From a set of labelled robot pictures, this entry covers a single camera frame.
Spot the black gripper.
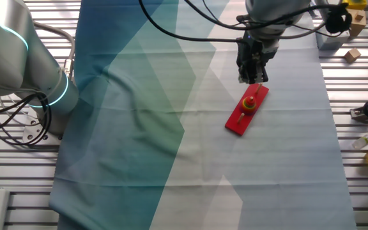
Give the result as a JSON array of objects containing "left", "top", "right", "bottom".
[{"left": 236, "top": 38, "right": 280, "bottom": 85}]

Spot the red Hanoi board with pegs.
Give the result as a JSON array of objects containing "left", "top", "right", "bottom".
[{"left": 224, "top": 83, "right": 270, "bottom": 137}]

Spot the grey box with green button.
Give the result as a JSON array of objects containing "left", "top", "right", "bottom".
[{"left": 315, "top": 30, "right": 351, "bottom": 51}]

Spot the small wooden cube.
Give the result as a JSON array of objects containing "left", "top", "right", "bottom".
[{"left": 344, "top": 47, "right": 362, "bottom": 64}]

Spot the wooden box with hole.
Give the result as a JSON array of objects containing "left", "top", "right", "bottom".
[{"left": 346, "top": 8, "right": 367, "bottom": 38}]

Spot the yellow plastic object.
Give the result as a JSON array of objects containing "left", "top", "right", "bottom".
[{"left": 342, "top": 0, "right": 368, "bottom": 11}]

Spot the blue green patterned cloth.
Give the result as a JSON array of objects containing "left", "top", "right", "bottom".
[{"left": 49, "top": 0, "right": 357, "bottom": 230}]

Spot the thin black cable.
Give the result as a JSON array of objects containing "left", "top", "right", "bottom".
[{"left": 201, "top": 0, "right": 245, "bottom": 28}]

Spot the thick black cable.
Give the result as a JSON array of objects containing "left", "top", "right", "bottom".
[{"left": 138, "top": 0, "right": 247, "bottom": 44}]

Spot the black cable with coil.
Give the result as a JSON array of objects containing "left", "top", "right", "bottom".
[{"left": 183, "top": 0, "right": 353, "bottom": 35}]

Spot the grey conduit hose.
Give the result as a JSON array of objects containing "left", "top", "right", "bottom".
[{"left": 32, "top": 20, "right": 76, "bottom": 79}]

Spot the black cable bundle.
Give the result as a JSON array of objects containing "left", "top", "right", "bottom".
[{"left": 0, "top": 91, "right": 53, "bottom": 148}]

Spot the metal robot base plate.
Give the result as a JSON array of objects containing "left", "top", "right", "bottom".
[{"left": 22, "top": 107, "right": 64, "bottom": 145}]

